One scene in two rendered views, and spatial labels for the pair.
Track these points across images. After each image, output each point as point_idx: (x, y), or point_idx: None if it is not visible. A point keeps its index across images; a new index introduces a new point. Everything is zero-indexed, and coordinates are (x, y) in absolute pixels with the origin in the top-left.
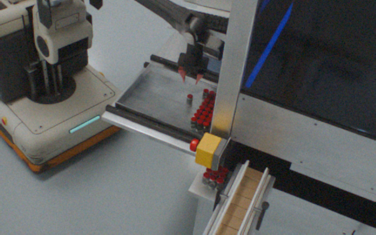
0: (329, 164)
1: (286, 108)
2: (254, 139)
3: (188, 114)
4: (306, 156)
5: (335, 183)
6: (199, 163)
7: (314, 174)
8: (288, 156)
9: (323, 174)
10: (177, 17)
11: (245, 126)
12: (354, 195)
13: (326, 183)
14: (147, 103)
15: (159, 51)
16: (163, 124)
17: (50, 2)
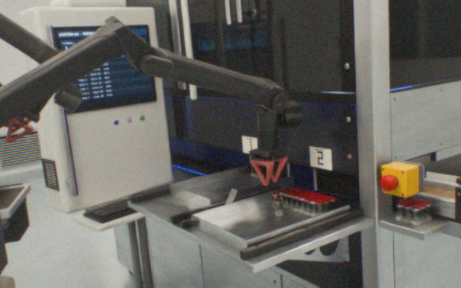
0: (456, 129)
1: (422, 88)
2: (409, 145)
3: (294, 216)
4: (443, 133)
5: None
6: (410, 193)
7: (450, 151)
8: (433, 145)
9: (455, 145)
10: (264, 82)
11: (401, 134)
12: None
13: None
14: (254, 234)
15: (163, 218)
16: (308, 224)
17: (4, 215)
